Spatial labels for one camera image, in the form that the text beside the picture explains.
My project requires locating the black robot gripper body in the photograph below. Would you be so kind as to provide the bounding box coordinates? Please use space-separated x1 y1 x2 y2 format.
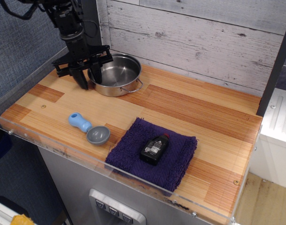
52 34 113 77

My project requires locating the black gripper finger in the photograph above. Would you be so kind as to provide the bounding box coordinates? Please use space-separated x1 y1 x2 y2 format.
90 63 102 83
69 68 88 90

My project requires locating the stainless steel pan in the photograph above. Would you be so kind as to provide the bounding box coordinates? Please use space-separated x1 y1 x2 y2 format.
88 53 143 97

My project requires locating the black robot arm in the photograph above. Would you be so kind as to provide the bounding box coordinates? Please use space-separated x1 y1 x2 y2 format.
21 0 113 90

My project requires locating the blue grey toy scoop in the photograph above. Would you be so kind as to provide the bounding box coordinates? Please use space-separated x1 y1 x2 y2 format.
68 112 111 146

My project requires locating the purple towel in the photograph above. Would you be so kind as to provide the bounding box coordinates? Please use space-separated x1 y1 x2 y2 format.
105 118 197 192

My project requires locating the clear acrylic guard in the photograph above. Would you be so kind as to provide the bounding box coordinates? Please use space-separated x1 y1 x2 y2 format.
0 46 263 225

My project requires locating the small black bottle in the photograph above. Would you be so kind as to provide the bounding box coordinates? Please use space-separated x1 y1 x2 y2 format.
140 134 169 165

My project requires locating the silver dispenser button panel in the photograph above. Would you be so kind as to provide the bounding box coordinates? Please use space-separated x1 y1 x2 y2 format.
89 188 147 225

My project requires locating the white aluminium side unit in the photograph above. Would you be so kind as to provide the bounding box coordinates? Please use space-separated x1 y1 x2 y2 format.
249 88 286 188

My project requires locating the dark grey left post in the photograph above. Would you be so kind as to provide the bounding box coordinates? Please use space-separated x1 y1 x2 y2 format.
81 0 102 46

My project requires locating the dark grey post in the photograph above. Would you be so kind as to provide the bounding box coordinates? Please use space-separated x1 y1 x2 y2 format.
81 0 102 46
256 32 286 117

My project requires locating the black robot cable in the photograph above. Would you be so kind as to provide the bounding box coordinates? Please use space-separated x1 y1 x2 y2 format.
0 0 38 21

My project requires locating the dark grey right post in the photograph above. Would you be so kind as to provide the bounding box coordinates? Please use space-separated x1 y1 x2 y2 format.
256 32 286 117

